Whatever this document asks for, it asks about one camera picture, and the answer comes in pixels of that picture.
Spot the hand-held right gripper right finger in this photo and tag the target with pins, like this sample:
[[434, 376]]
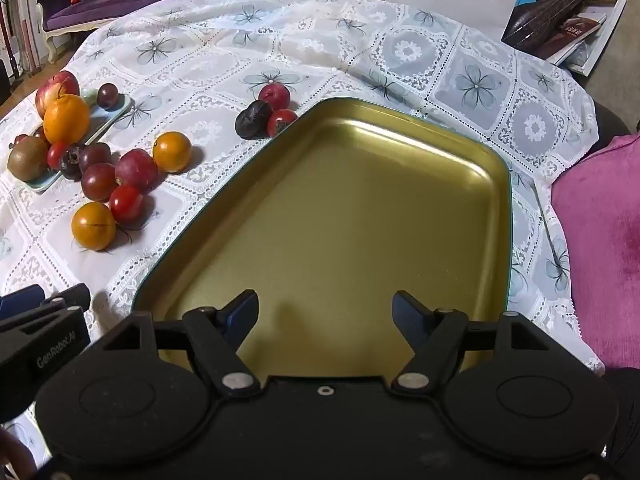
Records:
[[406, 310]]

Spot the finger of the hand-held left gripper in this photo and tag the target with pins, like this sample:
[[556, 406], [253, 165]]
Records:
[[20, 300], [70, 297]]

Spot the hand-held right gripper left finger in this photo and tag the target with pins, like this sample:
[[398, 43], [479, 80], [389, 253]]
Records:
[[244, 311]]

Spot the small orange tangerine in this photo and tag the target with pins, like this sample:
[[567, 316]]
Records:
[[172, 152], [93, 226]]

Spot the gold metal tray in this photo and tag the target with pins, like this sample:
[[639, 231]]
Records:
[[350, 220]]

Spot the dark red plum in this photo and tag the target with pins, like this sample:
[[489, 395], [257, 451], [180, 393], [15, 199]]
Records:
[[96, 154]]

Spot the dark wrinkled mangosteen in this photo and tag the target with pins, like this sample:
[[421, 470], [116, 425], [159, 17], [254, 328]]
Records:
[[252, 120]]

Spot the round red radish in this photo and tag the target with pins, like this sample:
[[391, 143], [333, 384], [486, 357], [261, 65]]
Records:
[[274, 96], [137, 170]]

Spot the person's left hand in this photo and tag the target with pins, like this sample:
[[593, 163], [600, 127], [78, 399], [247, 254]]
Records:
[[15, 452]]

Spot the brown kiwi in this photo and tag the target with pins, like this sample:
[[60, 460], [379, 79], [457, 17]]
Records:
[[27, 158]]

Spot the small red cherry tomato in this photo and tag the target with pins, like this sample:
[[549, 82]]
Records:
[[55, 156]]

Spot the tiny red pomegranate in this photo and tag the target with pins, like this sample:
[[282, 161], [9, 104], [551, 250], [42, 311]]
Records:
[[20, 139]]

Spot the large orange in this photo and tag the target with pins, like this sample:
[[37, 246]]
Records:
[[66, 119]]

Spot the pale green rectangular plate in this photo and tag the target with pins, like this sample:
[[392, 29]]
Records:
[[107, 117]]

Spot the dark purple plum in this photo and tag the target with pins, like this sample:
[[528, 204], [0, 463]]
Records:
[[107, 95]]

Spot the magenta cushion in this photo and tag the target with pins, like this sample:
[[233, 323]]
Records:
[[605, 240]]

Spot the red apple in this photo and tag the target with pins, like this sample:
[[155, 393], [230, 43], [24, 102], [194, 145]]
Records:
[[57, 85]]

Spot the white lace floral tablecloth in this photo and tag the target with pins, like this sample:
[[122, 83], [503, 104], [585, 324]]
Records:
[[250, 50]]

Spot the upright stick vacuum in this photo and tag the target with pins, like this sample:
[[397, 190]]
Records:
[[12, 30]]

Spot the purple chaise sofa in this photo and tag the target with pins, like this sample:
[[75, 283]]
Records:
[[100, 7]]

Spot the dark brown striped bag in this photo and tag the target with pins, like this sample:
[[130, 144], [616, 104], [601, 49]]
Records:
[[545, 15]]

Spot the white picture frame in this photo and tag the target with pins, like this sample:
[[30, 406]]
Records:
[[597, 35]]

